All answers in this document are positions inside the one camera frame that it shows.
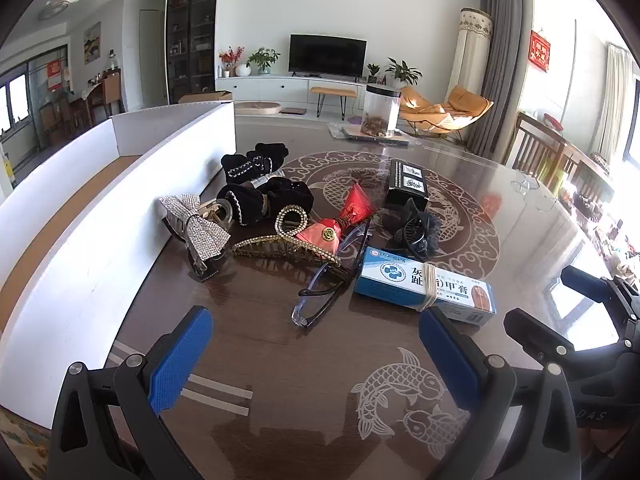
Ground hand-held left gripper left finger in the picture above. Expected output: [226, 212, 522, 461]
[47, 305, 216, 480]

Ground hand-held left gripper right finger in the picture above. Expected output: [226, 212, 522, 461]
[419, 306, 593, 480]

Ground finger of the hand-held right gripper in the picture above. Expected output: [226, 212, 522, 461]
[560, 266, 640, 328]
[504, 308, 577, 361]

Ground blue and white medicine box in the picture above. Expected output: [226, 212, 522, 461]
[353, 246, 497, 327]

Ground silver rhinestone bow hair clip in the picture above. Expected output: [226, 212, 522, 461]
[160, 192, 233, 282]

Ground black flower hair claw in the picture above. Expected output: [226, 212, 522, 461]
[382, 199, 443, 260]

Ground gold rhinestone claw hair clip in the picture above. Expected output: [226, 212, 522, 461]
[231, 205, 343, 268]

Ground blue clear-frame eyeglasses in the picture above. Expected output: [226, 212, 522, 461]
[291, 220, 373, 330]

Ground black cardboard box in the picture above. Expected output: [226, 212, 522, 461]
[382, 158, 431, 211]

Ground red and pink hair bow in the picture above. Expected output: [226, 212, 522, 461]
[295, 183, 376, 261]

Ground black velvet pearl-trim hair bow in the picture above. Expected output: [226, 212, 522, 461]
[217, 177, 315, 226]

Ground black velvet rhinestone bow clip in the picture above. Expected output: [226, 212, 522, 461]
[221, 143, 290, 186]

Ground patterned glass desktop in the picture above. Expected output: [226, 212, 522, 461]
[100, 110, 626, 480]

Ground cluttered side table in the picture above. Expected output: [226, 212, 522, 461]
[550, 130, 640, 281]

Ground clear glass object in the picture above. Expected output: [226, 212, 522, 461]
[512, 177, 556, 211]

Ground wooden dining chair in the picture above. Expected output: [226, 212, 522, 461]
[505, 112, 571, 191]

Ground floral patterned cloth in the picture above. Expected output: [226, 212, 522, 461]
[0, 405, 51, 461]

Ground white sheer curtain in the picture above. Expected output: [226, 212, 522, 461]
[600, 42, 640, 161]

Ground orange lounge chair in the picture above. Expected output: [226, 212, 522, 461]
[399, 86, 446, 133]
[435, 85, 495, 136]

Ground grey curtain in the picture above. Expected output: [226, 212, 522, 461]
[467, 0, 533, 158]

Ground covered standing air conditioner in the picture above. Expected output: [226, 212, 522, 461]
[452, 7, 496, 106]

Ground clear cylindrical jar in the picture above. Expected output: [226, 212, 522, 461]
[361, 84, 403, 138]

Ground wooden side cabinet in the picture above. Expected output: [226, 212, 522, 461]
[102, 71, 123, 116]

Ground broad-leaf potted plant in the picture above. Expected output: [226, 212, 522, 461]
[385, 57, 423, 86]

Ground white television cabinet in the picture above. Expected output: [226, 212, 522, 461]
[216, 74, 396, 116]

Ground wooden bench with black legs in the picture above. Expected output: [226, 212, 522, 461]
[310, 86, 358, 121]

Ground sliding glass door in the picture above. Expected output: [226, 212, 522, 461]
[0, 45, 68, 156]

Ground red flower bouquet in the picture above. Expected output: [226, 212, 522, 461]
[218, 46, 246, 77]

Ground bushy green potted plant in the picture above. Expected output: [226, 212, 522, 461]
[246, 47, 281, 76]

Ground dark glass display cabinet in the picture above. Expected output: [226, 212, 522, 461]
[165, 0, 221, 103]

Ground black flat television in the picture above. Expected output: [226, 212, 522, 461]
[289, 34, 367, 79]

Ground round ceiling light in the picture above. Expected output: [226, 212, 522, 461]
[39, 1, 71, 21]

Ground red wall hanging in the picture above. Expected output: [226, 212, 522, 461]
[530, 30, 552, 72]

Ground framed wall painting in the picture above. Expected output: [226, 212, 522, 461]
[83, 21, 102, 65]

